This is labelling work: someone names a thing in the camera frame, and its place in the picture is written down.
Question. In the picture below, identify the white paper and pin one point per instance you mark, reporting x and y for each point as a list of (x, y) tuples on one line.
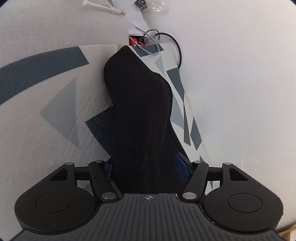
[(136, 23)]

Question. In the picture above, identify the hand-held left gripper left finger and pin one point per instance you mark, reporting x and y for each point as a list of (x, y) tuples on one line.
[(109, 172)]

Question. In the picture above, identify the red box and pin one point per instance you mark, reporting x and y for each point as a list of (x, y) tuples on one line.
[(135, 41)]

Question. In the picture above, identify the black garment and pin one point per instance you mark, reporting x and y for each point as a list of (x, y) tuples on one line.
[(138, 115)]

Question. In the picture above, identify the clear plastic wrap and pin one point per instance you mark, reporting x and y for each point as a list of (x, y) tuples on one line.
[(159, 5)]

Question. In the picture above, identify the black small object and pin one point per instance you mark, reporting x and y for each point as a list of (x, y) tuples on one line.
[(141, 4)]

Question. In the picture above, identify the white pen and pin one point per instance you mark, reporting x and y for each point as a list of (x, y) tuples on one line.
[(104, 5)]

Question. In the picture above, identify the geometric patterned desk mat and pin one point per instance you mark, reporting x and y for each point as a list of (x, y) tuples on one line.
[(57, 148)]

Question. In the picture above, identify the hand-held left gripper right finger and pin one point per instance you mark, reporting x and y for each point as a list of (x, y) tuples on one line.
[(181, 169)]

